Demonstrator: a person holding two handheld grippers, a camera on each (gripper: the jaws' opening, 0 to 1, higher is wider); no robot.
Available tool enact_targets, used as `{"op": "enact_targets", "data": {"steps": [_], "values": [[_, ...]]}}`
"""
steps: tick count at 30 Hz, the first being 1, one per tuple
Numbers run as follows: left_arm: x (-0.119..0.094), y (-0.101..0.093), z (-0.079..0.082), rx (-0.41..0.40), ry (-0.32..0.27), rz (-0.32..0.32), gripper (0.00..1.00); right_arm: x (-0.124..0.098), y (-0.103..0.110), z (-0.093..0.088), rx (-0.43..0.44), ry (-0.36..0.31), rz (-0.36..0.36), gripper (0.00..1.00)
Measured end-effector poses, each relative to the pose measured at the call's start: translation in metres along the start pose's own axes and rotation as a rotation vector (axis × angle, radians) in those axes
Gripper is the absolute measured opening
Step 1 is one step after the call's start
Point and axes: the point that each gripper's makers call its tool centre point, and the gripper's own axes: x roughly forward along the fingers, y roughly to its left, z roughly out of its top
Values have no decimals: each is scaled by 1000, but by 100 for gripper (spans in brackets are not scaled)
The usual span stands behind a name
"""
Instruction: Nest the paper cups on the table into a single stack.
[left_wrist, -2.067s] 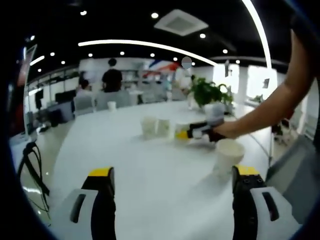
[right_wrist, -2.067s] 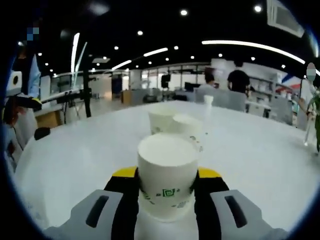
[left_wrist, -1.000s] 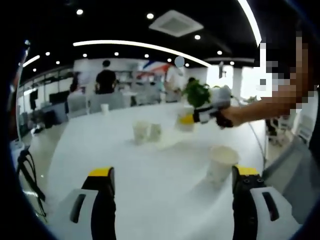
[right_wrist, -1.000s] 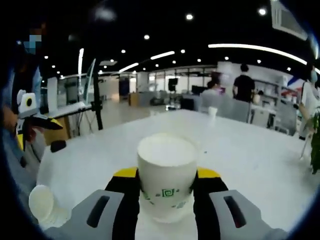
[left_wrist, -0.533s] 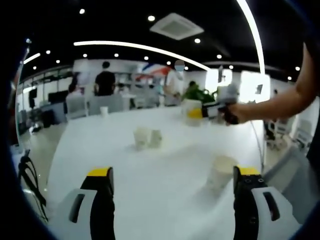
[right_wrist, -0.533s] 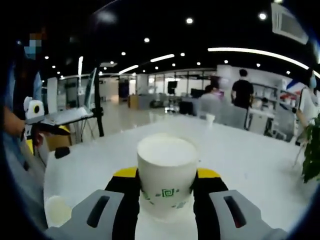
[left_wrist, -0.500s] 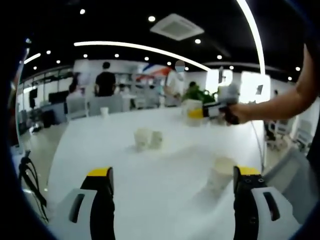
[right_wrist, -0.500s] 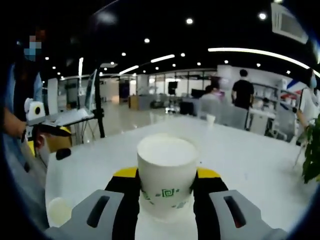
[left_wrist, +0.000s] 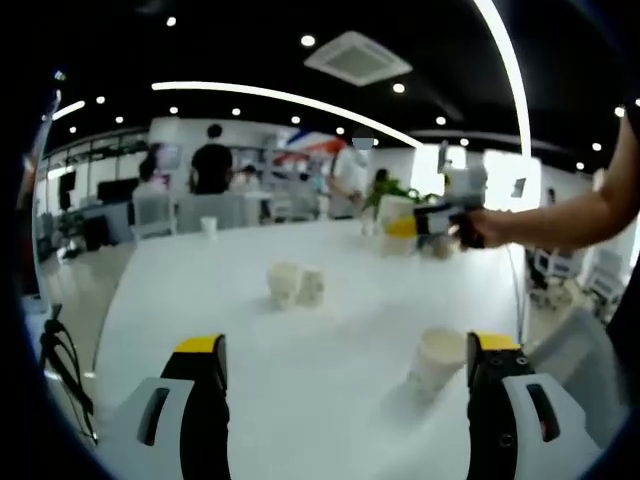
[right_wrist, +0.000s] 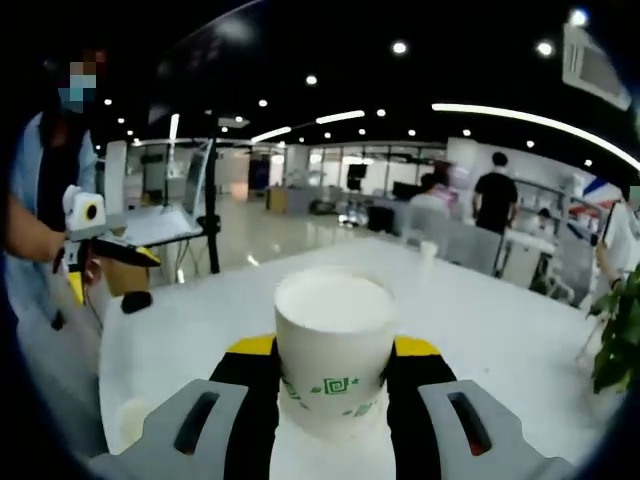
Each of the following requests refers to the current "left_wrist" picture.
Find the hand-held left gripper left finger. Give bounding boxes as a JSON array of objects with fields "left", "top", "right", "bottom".
[{"left": 112, "top": 333, "right": 232, "bottom": 480}]

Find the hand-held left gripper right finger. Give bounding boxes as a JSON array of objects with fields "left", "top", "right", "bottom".
[{"left": 464, "top": 330, "right": 603, "bottom": 480}]

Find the person's right hand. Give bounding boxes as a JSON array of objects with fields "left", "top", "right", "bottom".
[{"left": 448, "top": 208, "right": 504, "bottom": 250}]

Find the green potted plant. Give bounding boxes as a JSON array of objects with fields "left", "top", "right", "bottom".
[{"left": 360, "top": 178, "right": 441, "bottom": 236}]

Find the long straight ceiling light strip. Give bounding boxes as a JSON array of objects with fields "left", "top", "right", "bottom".
[{"left": 472, "top": 0, "right": 532, "bottom": 156}]

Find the ceiling air conditioner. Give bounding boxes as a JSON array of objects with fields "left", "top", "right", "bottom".
[{"left": 303, "top": 30, "right": 414, "bottom": 87}]

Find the white table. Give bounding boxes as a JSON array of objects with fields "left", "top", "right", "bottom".
[{"left": 94, "top": 219, "right": 526, "bottom": 480}]

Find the long curved ceiling light strip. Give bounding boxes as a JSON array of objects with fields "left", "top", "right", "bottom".
[{"left": 151, "top": 81, "right": 426, "bottom": 150}]

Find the round ceiling spotlights group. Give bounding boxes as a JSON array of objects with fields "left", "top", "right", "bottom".
[{"left": 67, "top": 17, "right": 640, "bottom": 171}]

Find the grey desk partition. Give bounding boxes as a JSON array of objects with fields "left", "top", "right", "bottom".
[{"left": 130, "top": 192, "right": 261, "bottom": 237}]

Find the black computer monitor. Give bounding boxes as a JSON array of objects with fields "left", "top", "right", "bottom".
[{"left": 96, "top": 178, "right": 140, "bottom": 204}]

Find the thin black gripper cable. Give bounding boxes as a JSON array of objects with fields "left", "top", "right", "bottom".
[{"left": 504, "top": 244, "right": 527, "bottom": 342}]

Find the red blue striped wall banner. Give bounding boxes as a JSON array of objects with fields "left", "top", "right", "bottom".
[{"left": 272, "top": 128, "right": 347, "bottom": 162}]

